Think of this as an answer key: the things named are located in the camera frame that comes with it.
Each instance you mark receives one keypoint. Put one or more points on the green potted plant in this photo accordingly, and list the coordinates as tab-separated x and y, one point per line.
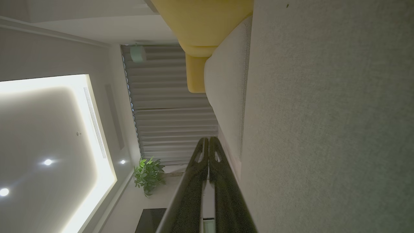
149	176

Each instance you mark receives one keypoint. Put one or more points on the long ceiling air vent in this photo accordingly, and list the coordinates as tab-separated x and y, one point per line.
95	123

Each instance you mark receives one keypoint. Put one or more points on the grey pleated curtain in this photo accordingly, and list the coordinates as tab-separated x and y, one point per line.
168	113

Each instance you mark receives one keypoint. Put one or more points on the pale green round device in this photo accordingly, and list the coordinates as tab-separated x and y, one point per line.
138	53

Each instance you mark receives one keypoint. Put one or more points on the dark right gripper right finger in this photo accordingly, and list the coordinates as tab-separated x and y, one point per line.
226	200

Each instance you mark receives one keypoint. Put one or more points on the large yellow cushion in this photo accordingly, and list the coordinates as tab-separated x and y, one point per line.
200	22

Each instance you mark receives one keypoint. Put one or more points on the grey fabric sofa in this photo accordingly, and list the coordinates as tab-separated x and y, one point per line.
323	113

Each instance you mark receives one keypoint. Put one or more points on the small yellow cushion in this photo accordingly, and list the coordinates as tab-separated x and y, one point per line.
195	74

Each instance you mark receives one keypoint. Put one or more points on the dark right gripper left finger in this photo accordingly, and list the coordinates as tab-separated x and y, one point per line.
190	194

